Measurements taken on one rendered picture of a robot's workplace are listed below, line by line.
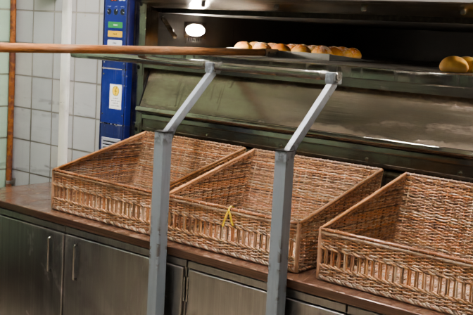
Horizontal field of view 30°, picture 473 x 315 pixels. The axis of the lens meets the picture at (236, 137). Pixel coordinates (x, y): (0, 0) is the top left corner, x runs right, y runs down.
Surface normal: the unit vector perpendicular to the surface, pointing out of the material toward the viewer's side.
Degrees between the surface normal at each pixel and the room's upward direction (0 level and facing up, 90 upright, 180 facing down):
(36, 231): 92
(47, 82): 90
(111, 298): 90
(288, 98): 70
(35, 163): 90
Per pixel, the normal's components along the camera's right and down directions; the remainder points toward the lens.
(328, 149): -0.64, 0.05
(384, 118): -0.59, -0.29
